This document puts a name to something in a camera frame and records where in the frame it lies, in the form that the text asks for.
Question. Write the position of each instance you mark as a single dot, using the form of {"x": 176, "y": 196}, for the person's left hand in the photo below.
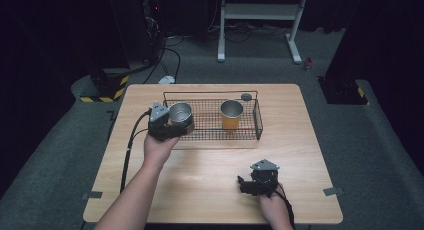
{"x": 156, "y": 151}

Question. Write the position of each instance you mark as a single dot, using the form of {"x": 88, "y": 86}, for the grey tape strip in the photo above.
{"x": 92, "y": 195}
{"x": 332, "y": 191}

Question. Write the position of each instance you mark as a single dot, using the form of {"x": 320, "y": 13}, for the dark equipment rack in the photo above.
{"x": 151, "y": 26}

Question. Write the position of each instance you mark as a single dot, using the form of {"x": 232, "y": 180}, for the grey round tag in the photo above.
{"x": 246, "y": 97}

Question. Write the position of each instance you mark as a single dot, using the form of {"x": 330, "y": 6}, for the white metal stand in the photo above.
{"x": 260, "y": 11}

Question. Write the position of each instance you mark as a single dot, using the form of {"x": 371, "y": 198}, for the person's right hand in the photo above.
{"x": 275, "y": 206}

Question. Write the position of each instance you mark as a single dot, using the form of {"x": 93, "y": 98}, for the white power adapter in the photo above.
{"x": 167, "y": 79}

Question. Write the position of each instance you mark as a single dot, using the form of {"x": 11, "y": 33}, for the small red bottle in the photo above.
{"x": 308, "y": 64}

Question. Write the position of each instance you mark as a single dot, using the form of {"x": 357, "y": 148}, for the brown cup with metal lining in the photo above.
{"x": 180, "y": 111}

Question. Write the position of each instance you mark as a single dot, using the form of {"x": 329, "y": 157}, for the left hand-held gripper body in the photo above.
{"x": 158, "y": 125}

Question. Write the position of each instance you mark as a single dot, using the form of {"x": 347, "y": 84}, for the yellow black striped base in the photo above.
{"x": 343, "y": 91}
{"x": 106, "y": 90}

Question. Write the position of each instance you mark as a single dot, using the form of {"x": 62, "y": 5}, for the orange cup with metal lining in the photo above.
{"x": 230, "y": 121}

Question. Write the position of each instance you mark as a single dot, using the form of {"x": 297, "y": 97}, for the black bracket beside table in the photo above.
{"x": 111, "y": 118}

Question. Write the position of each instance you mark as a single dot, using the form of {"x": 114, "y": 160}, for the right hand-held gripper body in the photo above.
{"x": 265, "y": 180}

